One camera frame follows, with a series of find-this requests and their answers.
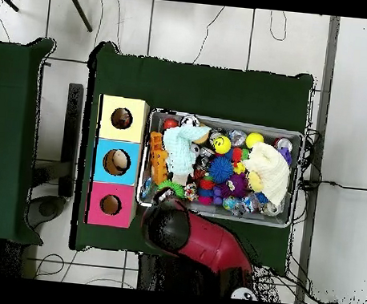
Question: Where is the yellow smiley face ball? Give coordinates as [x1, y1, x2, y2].
[211, 133, 233, 156]

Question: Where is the orange plastic toy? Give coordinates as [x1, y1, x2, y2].
[144, 130, 173, 187]

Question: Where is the wooden box with three holes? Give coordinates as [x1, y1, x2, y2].
[84, 93, 151, 230]

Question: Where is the green spiky rubber ball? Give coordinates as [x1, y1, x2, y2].
[156, 179, 187, 199]

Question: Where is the plain yellow ball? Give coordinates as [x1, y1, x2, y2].
[244, 131, 266, 150]

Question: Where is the cream muslin cloth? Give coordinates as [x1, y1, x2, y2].
[238, 140, 294, 208]

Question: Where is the red ball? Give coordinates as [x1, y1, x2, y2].
[162, 116, 179, 132]

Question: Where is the colourful dotted cloth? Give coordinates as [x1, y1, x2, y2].
[111, 108, 133, 130]

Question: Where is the shallow wire mesh bin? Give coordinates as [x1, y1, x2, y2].
[133, 107, 306, 230]

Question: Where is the dark green table cloth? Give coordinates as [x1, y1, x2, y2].
[0, 34, 63, 246]
[68, 40, 317, 278]

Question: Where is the blue spiky rubber ball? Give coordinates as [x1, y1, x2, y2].
[206, 155, 236, 186]

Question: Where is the purple monster toy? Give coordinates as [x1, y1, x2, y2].
[212, 169, 251, 202]

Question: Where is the light blue muslin cloth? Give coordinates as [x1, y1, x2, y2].
[157, 120, 212, 187]

